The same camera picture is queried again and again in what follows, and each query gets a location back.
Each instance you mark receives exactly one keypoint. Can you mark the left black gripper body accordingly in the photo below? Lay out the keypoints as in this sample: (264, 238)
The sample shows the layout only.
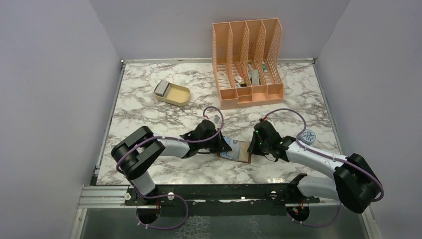
(213, 146)

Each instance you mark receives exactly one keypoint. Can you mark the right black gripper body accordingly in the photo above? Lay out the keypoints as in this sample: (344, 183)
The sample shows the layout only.
(258, 147)

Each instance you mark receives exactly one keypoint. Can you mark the brown leather card holder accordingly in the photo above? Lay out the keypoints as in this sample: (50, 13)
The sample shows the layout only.
(239, 151)

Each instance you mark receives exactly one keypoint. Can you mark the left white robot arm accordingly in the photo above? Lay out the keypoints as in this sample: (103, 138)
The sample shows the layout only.
(137, 152)

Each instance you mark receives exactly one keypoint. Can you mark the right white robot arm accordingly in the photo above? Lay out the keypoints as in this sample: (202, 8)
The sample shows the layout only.
(348, 179)

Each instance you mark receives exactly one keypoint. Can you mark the tan oval card tray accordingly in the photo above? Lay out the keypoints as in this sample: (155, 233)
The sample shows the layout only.
(178, 95)

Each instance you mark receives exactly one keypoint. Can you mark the small box in organizer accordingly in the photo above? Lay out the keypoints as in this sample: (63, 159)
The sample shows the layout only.
(239, 81)

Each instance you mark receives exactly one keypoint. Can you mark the green white tube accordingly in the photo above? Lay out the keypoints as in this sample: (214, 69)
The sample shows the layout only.
(264, 68)

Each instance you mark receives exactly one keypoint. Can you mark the orange plastic file organizer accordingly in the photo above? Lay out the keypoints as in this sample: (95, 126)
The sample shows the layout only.
(238, 47)

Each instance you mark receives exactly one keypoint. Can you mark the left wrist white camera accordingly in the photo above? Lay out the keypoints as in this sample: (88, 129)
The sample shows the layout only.
(216, 119)

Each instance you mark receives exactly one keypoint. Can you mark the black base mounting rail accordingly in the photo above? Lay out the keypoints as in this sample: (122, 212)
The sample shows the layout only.
(220, 200)

